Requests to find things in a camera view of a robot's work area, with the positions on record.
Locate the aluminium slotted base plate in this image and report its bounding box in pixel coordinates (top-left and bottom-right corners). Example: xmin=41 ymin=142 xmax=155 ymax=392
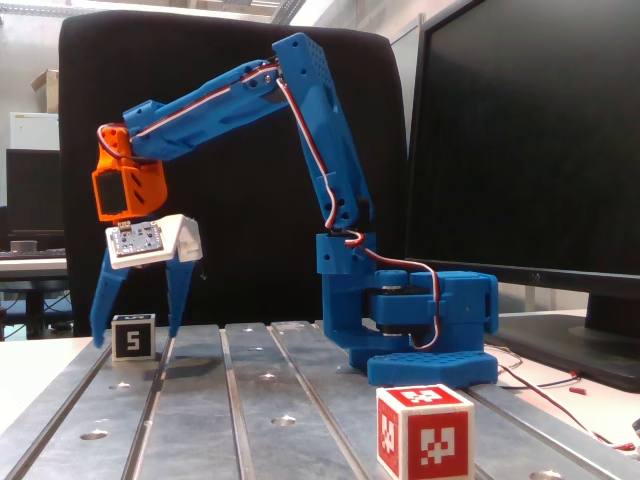
xmin=0 ymin=319 xmax=640 ymax=480

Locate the brown cardboard box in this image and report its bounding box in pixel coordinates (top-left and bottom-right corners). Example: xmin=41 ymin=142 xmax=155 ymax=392
xmin=29 ymin=68 xmax=60 ymax=114

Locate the servo cable loop at wrist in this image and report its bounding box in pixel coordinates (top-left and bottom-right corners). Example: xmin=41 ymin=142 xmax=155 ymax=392
xmin=96 ymin=122 xmax=161 ymax=164

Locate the servo cable at arm base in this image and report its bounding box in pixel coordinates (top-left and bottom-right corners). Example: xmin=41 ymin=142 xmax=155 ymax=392
xmin=324 ymin=227 xmax=444 ymax=351

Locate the white cabinet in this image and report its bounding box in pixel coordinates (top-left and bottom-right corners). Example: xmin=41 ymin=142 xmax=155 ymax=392
xmin=9 ymin=112 xmax=60 ymax=150

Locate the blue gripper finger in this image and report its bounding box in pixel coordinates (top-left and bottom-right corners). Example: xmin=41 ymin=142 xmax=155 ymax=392
xmin=164 ymin=257 xmax=197 ymax=340
xmin=89 ymin=254 xmax=127 ymax=350

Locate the red cube with white pattern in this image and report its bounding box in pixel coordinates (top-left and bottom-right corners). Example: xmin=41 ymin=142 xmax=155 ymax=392
xmin=375 ymin=383 xmax=476 ymax=480

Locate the dark background monitor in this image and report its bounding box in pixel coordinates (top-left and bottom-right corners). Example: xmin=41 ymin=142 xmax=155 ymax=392
xmin=5 ymin=148 xmax=64 ymax=236

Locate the red white wire on table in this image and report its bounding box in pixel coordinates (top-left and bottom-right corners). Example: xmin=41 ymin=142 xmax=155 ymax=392
xmin=492 ymin=349 xmax=640 ymax=451

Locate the black cube with number five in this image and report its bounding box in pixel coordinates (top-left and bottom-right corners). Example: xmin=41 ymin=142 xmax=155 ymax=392
xmin=110 ymin=313 xmax=157 ymax=362

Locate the black keyboard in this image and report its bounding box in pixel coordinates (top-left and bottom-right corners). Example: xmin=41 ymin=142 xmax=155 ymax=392
xmin=0 ymin=248 xmax=68 ymax=259

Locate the white camera mount with board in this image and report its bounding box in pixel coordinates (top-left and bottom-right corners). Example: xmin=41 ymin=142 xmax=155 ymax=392
xmin=104 ymin=213 xmax=204 ymax=271

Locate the black Dell monitor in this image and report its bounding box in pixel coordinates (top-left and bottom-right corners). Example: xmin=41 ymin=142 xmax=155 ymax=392
xmin=404 ymin=0 xmax=640 ymax=394

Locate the white background desk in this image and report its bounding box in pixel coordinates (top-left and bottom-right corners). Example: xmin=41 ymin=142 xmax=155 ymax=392
xmin=0 ymin=257 xmax=69 ymax=341

